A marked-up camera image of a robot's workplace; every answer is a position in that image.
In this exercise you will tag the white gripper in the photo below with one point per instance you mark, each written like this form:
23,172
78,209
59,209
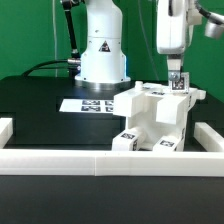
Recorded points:
173,33

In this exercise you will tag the white chair seat part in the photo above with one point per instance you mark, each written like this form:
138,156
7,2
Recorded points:
155,130

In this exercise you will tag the white fence frame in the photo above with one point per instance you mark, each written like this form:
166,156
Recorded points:
104,163

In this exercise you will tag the white short tagged block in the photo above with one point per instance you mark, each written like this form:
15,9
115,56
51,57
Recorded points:
129,140

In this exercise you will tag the white tagged flat board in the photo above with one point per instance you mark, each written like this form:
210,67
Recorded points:
86,106

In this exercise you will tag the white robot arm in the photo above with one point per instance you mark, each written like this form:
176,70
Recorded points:
103,64

